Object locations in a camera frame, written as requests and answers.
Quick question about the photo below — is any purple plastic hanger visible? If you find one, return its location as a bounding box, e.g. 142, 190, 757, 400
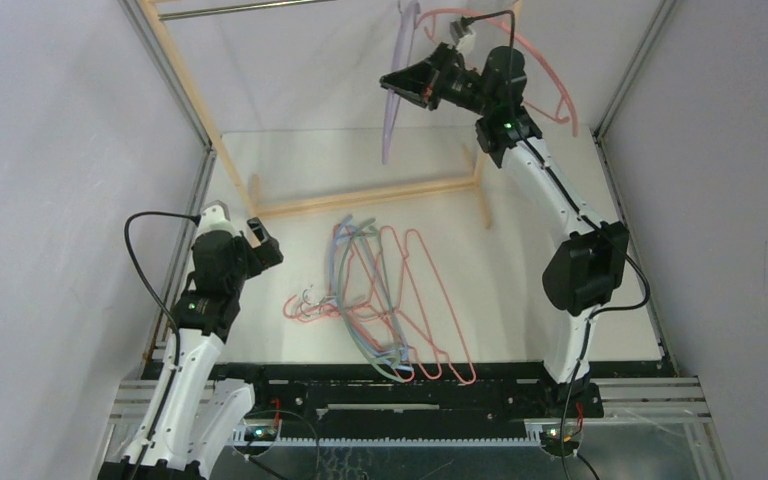
381, 0, 421, 165

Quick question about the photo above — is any green plastic hanger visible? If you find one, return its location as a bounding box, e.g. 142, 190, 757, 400
331, 218, 415, 383

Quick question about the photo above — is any blue plastic hanger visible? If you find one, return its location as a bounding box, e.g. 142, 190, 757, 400
329, 215, 414, 383

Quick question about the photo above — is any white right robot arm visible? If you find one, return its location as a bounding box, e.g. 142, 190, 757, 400
379, 44, 629, 416

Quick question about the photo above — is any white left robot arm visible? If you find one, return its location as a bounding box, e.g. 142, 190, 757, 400
98, 208, 283, 479

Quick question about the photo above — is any pink hanger on rod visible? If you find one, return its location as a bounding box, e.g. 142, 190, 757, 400
413, 7, 582, 137

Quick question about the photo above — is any metal hanging rod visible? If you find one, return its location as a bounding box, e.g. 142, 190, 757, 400
158, 0, 331, 22

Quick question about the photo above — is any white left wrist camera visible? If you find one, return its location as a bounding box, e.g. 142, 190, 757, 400
197, 200, 237, 236

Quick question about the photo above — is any pink wire hanger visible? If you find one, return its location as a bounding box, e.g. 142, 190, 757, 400
282, 223, 443, 383
330, 228, 478, 387
282, 221, 418, 384

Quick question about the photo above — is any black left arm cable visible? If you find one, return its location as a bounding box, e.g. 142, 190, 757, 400
123, 210, 208, 480

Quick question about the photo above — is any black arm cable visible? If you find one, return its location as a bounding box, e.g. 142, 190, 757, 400
123, 210, 208, 480
463, 9, 652, 480

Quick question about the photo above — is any wooden hanger rack frame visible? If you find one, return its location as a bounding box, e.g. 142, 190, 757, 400
138, 1, 500, 228

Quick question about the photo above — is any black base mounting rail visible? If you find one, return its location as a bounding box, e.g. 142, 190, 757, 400
209, 361, 676, 441

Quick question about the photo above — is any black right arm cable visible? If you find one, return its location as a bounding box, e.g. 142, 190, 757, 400
463, 9, 652, 480

